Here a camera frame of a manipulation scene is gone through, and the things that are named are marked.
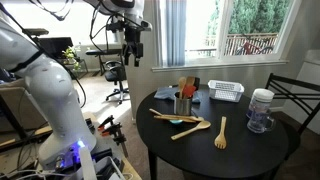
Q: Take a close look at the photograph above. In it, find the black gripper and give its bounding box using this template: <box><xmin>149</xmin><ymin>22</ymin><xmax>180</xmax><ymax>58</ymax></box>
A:
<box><xmin>121</xmin><ymin>25</ymin><xmax>145</xmax><ymax>68</ymax></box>

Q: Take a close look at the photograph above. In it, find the silver metal cup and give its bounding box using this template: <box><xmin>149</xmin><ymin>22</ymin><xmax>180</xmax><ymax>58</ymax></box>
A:
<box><xmin>173</xmin><ymin>92</ymin><xmax>193</xmax><ymax>117</ymax></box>

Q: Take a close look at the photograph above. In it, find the small wooden spoon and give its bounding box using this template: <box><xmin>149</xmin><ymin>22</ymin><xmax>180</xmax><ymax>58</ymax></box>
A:
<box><xmin>163</xmin><ymin>113</ymin><xmax>205</xmax><ymax>122</ymax></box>

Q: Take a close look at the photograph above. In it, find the large wooden spoon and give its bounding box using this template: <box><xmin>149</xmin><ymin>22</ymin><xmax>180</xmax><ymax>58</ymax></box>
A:
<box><xmin>170</xmin><ymin>120</ymin><xmax>212</xmax><ymax>141</ymax></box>

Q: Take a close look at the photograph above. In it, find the black office chair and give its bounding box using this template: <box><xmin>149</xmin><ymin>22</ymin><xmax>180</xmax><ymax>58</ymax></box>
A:
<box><xmin>104</xmin><ymin>60</ymin><xmax>130</xmax><ymax>105</ymax></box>

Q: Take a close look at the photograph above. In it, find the black desk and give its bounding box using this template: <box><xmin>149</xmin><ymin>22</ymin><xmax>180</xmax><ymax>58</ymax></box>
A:
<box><xmin>85</xmin><ymin>48</ymin><xmax>123</xmax><ymax>77</ymax></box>

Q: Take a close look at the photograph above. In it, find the blue cloth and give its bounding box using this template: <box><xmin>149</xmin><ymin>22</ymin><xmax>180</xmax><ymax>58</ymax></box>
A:
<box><xmin>153</xmin><ymin>86</ymin><xmax>203</xmax><ymax>105</ymax></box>

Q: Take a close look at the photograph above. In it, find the blue grey curtain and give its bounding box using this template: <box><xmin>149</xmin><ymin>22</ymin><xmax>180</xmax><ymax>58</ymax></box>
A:
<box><xmin>165</xmin><ymin>0</ymin><xmax>188</xmax><ymax>67</ymax></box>

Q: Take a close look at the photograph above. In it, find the wooden turner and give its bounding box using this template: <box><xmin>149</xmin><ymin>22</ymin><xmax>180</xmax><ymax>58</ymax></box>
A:
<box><xmin>185</xmin><ymin>75</ymin><xmax>196</xmax><ymax>90</ymax></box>

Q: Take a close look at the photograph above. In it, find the green potted plant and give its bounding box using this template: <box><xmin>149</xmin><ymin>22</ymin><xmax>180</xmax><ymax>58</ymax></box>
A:
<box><xmin>61</xmin><ymin>45</ymin><xmax>83</xmax><ymax>71</ymax></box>

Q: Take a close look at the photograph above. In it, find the red silicone spatula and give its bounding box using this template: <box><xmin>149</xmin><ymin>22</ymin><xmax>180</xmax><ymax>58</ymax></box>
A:
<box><xmin>182</xmin><ymin>84</ymin><xmax>198</xmax><ymax>100</ymax></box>

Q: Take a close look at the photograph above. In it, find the dark monitor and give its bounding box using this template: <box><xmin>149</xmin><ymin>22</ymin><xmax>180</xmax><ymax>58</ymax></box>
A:
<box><xmin>37</xmin><ymin>36</ymin><xmax>74</xmax><ymax>60</ymax></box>

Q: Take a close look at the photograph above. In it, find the white framed window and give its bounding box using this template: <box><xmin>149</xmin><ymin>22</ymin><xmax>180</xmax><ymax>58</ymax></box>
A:
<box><xmin>151</xmin><ymin>0</ymin><xmax>303</xmax><ymax>73</ymax></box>

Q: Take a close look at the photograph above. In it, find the white plastic basket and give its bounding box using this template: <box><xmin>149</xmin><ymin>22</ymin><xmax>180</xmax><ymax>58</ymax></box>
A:
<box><xmin>207</xmin><ymin>79</ymin><xmax>245</xmax><ymax>103</ymax></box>

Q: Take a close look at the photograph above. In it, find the black padded armrest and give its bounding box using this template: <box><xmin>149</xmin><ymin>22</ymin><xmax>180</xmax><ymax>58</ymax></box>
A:
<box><xmin>22</xmin><ymin>28</ymin><xmax>50</xmax><ymax>37</ymax></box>

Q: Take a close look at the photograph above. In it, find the balcony railing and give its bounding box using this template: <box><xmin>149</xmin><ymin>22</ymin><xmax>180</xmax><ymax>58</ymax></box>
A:
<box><xmin>199</xmin><ymin>32</ymin><xmax>279</xmax><ymax>57</ymax></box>

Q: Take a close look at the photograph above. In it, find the wooden spork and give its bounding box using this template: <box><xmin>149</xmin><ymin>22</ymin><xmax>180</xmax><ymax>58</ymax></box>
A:
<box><xmin>214</xmin><ymin>116</ymin><xmax>228</xmax><ymax>150</ymax></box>

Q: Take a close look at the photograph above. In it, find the red bicycle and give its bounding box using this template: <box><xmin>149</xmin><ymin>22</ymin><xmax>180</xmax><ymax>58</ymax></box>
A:
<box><xmin>234</xmin><ymin>34</ymin><xmax>275</xmax><ymax>56</ymax></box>

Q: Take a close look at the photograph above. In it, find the round black table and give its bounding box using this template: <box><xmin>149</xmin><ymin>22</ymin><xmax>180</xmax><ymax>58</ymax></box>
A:
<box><xmin>135</xmin><ymin>84</ymin><xmax>301</xmax><ymax>180</ymax></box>

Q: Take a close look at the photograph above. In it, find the wipes canister with white lid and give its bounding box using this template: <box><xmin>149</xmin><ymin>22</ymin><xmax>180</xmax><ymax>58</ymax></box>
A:
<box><xmin>245</xmin><ymin>88</ymin><xmax>275</xmax><ymax>120</ymax></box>

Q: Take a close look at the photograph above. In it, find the clear glass mug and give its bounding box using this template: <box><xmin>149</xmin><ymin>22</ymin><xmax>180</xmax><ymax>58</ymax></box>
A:
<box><xmin>246</xmin><ymin>108</ymin><xmax>277</xmax><ymax>135</ymax></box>

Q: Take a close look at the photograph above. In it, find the black metal chair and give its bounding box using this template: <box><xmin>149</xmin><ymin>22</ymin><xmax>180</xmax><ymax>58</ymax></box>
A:
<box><xmin>264</xmin><ymin>72</ymin><xmax>320</xmax><ymax>136</ymax></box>

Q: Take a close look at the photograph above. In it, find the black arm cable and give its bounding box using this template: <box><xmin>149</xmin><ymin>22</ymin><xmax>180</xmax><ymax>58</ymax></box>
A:
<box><xmin>28</xmin><ymin>0</ymin><xmax>134</xmax><ymax>54</ymax></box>

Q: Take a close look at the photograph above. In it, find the wooden spoon with long handle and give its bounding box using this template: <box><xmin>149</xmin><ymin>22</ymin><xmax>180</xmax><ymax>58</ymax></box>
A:
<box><xmin>178</xmin><ymin>76</ymin><xmax>188</xmax><ymax>100</ymax></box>

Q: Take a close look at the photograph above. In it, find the orange handled bar clamp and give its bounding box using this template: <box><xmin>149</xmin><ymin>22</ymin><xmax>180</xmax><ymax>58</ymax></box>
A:
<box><xmin>97</xmin><ymin>114</ymin><xmax>116</xmax><ymax>132</ymax></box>
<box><xmin>101</xmin><ymin>122</ymin><xmax>130</xmax><ymax>159</ymax></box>

